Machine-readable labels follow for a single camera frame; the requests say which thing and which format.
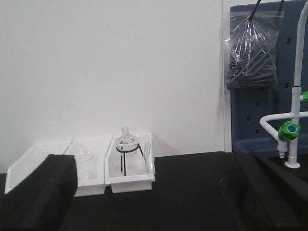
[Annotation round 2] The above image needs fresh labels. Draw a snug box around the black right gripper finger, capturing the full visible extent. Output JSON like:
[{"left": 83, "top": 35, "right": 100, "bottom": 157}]
[{"left": 0, "top": 154, "right": 77, "bottom": 231}]

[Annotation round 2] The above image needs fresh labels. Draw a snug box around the left white plastic bin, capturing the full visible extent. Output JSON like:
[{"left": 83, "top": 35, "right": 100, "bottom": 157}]
[{"left": 4, "top": 141, "right": 72, "bottom": 194}]

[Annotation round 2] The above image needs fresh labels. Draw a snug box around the white plastic bin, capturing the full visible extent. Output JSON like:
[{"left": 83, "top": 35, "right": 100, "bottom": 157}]
[
  {"left": 4, "top": 141, "right": 72, "bottom": 194},
  {"left": 64, "top": 137, "right": 112, "bottom": 197},
  {"left": 104, "top": 133, "right": 155, "bottom": 193}
]

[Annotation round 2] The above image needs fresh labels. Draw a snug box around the glass beaker in middle bin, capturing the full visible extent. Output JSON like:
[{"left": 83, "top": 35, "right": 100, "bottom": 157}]
[{"left": 75, "top": 153, "right": 97, "bottom": 181}]

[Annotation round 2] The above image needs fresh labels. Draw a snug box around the middle white plastic bin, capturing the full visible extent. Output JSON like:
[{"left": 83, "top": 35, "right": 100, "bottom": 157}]
[{"left": 64, "top": 137, "right": 112, "bottom": 197}]

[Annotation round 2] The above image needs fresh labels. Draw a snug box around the right white plastic bin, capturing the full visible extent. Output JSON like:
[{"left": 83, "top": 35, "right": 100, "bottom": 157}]
[{"left": 104, "top": 133, "right": 155, "bottom": 193}]

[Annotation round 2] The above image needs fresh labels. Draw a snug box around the round glass flask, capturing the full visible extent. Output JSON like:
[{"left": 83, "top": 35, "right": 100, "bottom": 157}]
[{"left": 116, "top": 127, "right": 140, "bottom": 153}]

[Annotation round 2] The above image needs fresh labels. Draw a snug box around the glass test tube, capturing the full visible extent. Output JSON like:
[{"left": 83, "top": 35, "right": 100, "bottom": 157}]
[{"left": 143, "top": 142, "right": 153, "bottom": 173}]

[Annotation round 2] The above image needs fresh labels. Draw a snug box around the black lab sink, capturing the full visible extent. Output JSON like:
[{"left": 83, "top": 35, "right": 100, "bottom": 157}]
[{"left": 234, "top": 154, "right": 308, "bottom": 231}]

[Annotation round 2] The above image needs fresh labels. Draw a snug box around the blue pegboard drying rack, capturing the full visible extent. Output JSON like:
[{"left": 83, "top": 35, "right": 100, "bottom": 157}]
[{"left": 231, "top": 0, "right": 305, "bottom": 158}]

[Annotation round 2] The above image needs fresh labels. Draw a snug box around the white lab faucet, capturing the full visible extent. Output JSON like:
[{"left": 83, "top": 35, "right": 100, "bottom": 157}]
[{"left": 259, "top": 2, "right": 308, "bottom": 169}]

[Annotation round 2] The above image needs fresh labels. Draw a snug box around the clear plastic bag of pegs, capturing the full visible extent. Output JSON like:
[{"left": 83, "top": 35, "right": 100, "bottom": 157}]
[{"left": 224, "top": 11, "right": 284, "bottom": 90}]

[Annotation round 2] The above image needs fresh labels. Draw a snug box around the black wire tripod stand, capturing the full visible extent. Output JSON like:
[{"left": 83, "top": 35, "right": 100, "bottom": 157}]
[{"left": 116, "top": 143, "right": 144, "bottom": 176}]

